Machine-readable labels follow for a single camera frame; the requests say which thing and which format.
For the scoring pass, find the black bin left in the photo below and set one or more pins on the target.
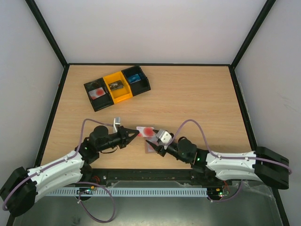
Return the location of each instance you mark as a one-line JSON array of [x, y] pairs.
[[101, 102]]

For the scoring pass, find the black VIP card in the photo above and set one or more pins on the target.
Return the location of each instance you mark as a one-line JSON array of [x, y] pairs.
[[116, 85]]

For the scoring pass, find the black bin right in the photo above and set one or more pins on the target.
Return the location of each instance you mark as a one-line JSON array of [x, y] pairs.
[[138, 87]]

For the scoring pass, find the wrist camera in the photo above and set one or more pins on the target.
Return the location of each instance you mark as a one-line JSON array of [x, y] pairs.
[[164, 138], [116, 124]]

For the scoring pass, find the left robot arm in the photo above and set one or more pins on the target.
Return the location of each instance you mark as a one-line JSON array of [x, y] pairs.
[[24, 187]]

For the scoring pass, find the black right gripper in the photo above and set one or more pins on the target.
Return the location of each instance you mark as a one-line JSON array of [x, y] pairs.
[[162, 146]]

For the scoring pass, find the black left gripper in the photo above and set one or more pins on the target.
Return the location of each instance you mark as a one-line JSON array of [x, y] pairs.
[[125, 139]]

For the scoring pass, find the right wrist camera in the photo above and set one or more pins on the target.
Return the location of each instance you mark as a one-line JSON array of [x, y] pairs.
[[164, 138]]

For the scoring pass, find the slotted cable duct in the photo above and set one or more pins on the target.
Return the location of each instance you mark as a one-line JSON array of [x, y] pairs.
[[130, 192]]

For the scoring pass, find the black aluminium frame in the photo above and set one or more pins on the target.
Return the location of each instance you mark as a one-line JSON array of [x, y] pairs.
[[48, 34]]

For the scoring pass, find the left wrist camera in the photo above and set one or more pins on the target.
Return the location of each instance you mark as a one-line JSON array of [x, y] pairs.
[[116, 124]]

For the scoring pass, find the blue card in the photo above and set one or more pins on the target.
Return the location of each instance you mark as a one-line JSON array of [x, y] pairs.
[[134, 78]]

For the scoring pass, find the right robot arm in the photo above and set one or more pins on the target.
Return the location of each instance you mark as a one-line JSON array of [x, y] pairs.
[[262, 164]]

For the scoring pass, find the yellow bin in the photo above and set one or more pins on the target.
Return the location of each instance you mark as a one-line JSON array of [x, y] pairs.
[[120, 94]]

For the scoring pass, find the red white credit card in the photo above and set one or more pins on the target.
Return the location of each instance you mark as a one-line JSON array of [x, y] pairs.
[[96, 93]]

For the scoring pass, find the black bin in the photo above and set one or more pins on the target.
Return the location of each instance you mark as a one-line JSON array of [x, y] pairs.
[[138, 87], [101, 102]]

